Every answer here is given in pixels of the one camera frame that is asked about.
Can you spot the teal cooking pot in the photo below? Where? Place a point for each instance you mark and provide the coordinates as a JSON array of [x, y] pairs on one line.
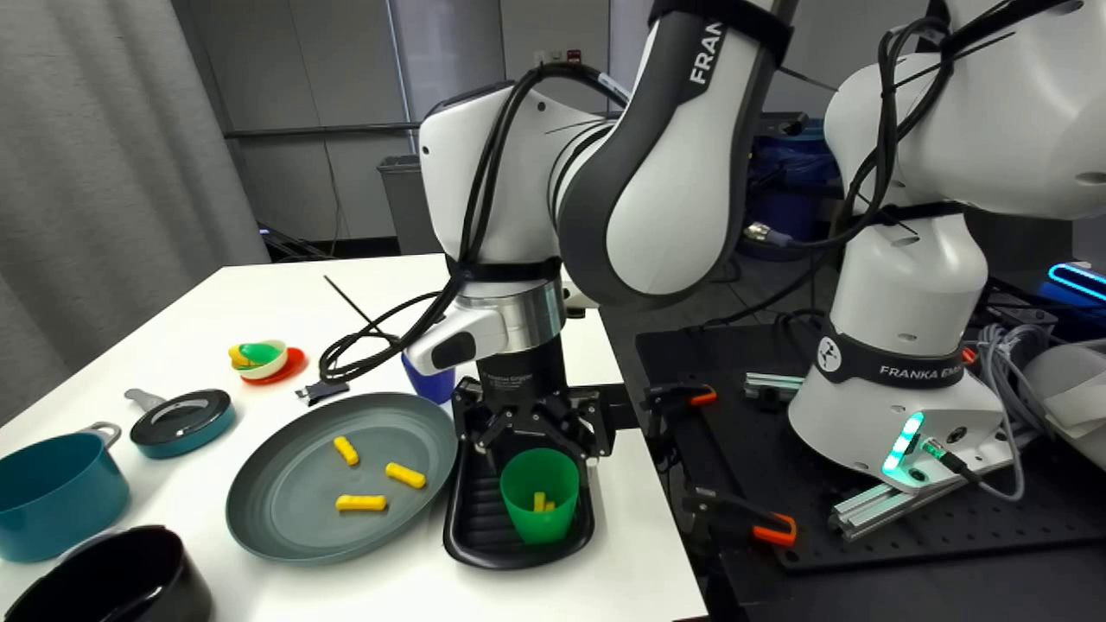
[[57, 495]]

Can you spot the black rectangular tray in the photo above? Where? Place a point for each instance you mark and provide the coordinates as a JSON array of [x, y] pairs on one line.
[[472, 532]]

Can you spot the small grey black clip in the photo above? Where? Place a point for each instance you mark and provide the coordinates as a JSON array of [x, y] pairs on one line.
[[313, 393]]

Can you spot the grey curtain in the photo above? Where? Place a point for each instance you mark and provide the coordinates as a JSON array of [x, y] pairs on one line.
[[106, 175]]

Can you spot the blue trash bin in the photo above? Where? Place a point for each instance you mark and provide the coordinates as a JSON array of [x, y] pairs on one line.
[[798, 185]]

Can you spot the teal frying pan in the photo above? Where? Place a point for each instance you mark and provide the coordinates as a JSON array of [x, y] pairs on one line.
[[185, 422]]

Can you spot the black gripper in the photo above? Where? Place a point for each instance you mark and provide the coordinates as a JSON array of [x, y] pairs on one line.
[[536, 401]]

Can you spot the black pot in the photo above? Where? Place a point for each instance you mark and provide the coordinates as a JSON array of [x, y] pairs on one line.
[[114, 581]]

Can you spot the green plastic cup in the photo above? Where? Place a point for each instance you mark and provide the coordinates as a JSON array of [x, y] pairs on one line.
[[540, 524]]

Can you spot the yellow toy fry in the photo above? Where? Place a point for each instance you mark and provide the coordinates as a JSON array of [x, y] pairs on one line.
[[346, 450], [362, 502], [405, 475], [552, 506], [536, 502]]

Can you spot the small orange plate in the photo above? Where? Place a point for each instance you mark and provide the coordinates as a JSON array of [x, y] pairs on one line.
[[295, 369]]

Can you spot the grey bin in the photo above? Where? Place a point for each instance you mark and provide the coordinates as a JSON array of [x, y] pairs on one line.
[[399, 203]]

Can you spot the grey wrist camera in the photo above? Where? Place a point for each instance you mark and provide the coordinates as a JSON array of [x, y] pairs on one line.
[[445, 350]]

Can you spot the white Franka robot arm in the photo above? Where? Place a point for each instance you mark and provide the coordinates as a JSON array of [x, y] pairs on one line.
[[920, 288]]

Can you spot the blue plastic cup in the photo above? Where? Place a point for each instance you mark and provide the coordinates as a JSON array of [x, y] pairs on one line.
[[435, 389]]

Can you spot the aluminium extrusion rail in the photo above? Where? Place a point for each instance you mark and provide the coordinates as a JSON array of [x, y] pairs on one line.
[[900, 495]]

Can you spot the green yellow toy taco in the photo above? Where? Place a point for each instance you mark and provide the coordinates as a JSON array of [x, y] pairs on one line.
[[260, 356]]

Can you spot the black perforated base board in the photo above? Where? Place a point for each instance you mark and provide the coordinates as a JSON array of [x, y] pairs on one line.
[[1014, 532]]

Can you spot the blue box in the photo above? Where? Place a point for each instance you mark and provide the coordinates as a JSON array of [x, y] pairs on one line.
[[1078, 286]]

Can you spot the grey oval plate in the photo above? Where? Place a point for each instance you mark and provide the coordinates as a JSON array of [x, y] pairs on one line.
[[290, 511]]

